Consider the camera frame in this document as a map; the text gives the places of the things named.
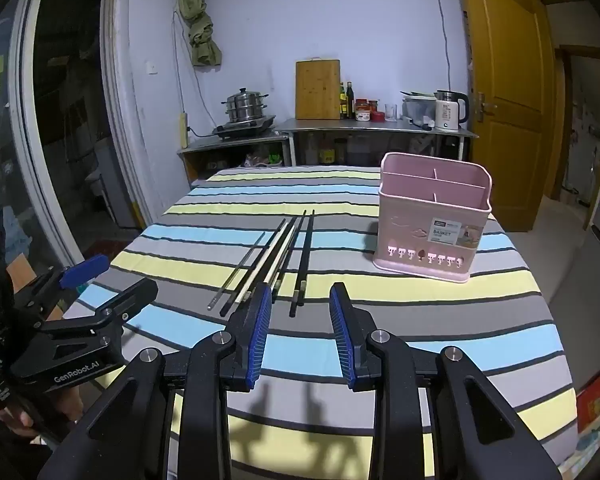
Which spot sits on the dark oil bottle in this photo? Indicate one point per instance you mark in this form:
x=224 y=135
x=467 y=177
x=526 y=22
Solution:
x=350 y=102

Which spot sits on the sliding glass door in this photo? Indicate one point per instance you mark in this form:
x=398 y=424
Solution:
x=55 y=110

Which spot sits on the green hanging cloth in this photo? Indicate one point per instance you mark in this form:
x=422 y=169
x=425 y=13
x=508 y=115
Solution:
x=197 y=15

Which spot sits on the yellow wooden door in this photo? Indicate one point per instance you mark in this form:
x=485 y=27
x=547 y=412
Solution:
x=505 y=85

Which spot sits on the pink plastic utensil basket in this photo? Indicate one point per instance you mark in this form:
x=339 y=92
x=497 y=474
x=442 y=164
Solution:
x=430 y=210

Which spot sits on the cream wooden chopstick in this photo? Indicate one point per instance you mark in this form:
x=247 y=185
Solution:
x=253 y=282

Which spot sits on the dark sauce bottle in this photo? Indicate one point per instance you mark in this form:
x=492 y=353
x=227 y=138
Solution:
x=343 y=105

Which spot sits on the silver metal chopstick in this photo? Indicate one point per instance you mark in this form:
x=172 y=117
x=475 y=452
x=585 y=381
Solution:
x=245 y=265

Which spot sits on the stainless steel steamer pot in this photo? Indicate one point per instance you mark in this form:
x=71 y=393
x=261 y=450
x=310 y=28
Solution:
x=245 y=105

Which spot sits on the wooden cutting board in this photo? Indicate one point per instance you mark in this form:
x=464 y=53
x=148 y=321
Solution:
x=317 y=90

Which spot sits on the white electric kettle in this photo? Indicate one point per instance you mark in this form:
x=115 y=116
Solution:
x=447 y=115

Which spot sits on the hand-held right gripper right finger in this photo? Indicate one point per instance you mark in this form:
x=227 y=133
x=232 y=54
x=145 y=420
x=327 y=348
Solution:
x=342 y=332

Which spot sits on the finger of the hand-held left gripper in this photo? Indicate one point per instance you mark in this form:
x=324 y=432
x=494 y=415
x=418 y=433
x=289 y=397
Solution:
x=82 y=271
x=125 y=305

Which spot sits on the red sauce jar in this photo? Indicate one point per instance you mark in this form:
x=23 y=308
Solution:
x=362 y=111

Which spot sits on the black induction cooker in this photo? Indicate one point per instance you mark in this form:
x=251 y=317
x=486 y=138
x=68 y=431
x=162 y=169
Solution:
x=245 y=127

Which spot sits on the white wall switch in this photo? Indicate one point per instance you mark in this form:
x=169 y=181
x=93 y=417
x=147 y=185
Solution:
x=152 y=67

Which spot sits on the low steel shelf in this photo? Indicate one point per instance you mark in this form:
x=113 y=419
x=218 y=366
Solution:
x=205 y=145

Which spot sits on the person's left hand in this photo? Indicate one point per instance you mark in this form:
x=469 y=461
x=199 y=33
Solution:
x=15 y=420

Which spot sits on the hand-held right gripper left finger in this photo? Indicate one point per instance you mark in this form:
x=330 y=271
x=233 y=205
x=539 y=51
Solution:
x=257 y=332

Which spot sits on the striped tablecloth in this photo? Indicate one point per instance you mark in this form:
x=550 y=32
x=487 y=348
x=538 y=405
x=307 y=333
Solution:
x=430 y=320

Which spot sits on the steel kitchen table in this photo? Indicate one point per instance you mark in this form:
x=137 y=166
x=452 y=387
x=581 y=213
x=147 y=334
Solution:
x=330 y=125

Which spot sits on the black chopstick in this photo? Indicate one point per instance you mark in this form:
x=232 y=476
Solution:
x=303 y=260
x=230 y=305
x=294 y=242

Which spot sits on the white power strip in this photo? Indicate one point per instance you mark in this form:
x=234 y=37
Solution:
x=183 y=129

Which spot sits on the red lidded tin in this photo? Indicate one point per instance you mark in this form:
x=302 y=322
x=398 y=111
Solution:
x=378 y=116

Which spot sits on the clear drinking glass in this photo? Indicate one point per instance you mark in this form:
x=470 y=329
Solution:
x=391 y=112

